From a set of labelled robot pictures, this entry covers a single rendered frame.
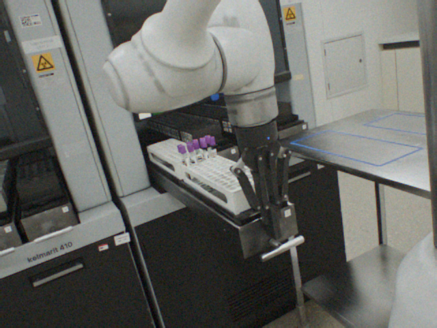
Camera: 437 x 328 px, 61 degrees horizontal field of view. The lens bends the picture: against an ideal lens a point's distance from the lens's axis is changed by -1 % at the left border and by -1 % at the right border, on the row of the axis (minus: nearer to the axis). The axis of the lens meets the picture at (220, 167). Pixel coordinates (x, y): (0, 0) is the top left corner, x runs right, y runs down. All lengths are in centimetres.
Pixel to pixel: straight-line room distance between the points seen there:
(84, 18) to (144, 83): 71
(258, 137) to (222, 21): 20
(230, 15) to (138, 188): 79
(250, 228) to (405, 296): 49
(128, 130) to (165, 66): 73
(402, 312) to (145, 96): 39
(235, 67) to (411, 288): 42
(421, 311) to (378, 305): 107
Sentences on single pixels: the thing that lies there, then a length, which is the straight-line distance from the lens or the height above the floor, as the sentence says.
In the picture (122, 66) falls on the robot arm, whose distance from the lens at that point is 53.
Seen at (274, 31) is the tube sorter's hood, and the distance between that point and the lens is 144.
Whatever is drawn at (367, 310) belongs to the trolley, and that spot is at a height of 28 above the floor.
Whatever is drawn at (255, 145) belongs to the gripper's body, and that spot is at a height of 97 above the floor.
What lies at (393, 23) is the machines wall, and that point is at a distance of 364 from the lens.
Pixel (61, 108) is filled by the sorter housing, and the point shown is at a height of 106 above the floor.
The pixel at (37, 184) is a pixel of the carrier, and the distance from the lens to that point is 121.
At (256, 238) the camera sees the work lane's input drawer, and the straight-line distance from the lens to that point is 77.
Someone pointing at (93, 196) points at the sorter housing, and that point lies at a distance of 125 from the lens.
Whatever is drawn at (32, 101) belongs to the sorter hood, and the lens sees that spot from 118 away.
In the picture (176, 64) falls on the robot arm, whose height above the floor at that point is 113.
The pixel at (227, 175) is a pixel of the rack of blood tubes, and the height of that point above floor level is 86.
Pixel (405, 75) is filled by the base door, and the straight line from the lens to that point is 339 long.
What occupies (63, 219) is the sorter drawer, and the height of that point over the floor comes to 77.
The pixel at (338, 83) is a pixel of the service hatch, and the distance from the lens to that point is 318.
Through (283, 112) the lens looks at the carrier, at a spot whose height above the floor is 85.
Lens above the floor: 115
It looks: 18 degrees down
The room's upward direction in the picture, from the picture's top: 12 degrees counter-clockwise
